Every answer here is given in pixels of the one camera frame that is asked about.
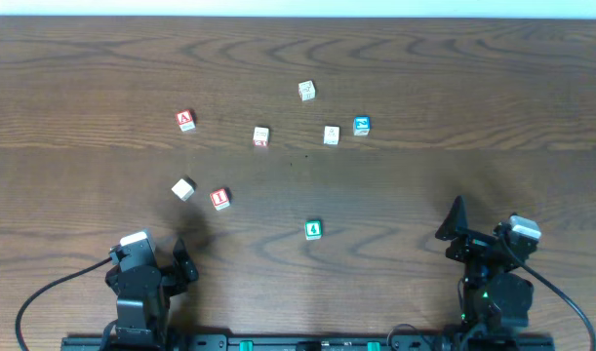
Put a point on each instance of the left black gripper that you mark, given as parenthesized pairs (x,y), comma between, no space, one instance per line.
(170,275)

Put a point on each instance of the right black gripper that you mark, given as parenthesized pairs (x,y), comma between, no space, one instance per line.
(471,241)

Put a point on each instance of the red letter I block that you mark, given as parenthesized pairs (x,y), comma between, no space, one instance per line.
(220,199)

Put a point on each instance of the blue number 2 block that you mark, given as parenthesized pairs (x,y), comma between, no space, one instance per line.
(361,125)

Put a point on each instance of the red letter A block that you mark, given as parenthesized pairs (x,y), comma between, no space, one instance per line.
(185,120)

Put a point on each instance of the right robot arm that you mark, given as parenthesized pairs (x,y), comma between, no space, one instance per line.
(494,301)

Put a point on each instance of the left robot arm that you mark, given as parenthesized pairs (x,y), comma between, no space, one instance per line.
(143,320)

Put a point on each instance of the tilted plain wooden block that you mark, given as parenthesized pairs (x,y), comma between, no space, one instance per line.
(183,189)

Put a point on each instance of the green tree picture block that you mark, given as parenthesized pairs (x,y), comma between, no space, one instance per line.
(313,230)

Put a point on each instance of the wooden block centre right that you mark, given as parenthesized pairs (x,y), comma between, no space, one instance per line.
(331,135)

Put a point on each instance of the wooden block red side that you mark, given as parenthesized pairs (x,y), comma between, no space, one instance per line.
(261,136)

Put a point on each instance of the plain wooden block top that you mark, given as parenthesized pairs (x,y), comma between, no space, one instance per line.
(306,90)

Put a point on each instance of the black mounting rail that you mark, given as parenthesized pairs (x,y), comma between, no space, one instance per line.
(401,342)

